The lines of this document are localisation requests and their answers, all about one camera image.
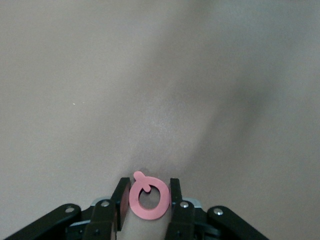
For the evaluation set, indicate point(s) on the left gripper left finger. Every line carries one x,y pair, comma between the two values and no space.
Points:
100,222

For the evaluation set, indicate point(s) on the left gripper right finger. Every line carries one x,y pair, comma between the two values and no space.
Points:
182,222

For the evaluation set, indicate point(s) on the red letter Q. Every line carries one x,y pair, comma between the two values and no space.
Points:
133,202

